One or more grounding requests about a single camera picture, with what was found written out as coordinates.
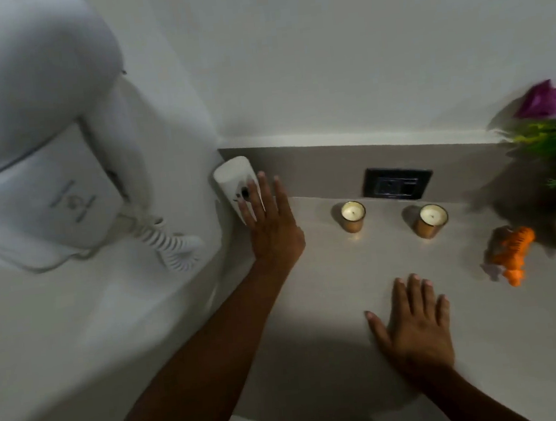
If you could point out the person's right hand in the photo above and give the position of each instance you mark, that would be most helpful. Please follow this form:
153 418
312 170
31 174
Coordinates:
420 341

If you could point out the person's left hand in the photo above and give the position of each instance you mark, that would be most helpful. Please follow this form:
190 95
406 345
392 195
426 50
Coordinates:
275 237

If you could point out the white cylindrical dispenser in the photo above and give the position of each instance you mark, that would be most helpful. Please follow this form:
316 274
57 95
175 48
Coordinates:
233 178

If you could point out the gold candle jar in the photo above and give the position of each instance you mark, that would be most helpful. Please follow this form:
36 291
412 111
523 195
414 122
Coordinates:
353 217
430 222

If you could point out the orange tiger toy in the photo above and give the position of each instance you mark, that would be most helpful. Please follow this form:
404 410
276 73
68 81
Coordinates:
514 249

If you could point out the person's left forearm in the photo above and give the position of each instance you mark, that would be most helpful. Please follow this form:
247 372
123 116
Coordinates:
200 372

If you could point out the black wall socket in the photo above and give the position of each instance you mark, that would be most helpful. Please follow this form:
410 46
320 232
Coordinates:
397 184

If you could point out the white wall hair dryer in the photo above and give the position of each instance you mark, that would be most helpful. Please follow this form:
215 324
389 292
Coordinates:
26 95

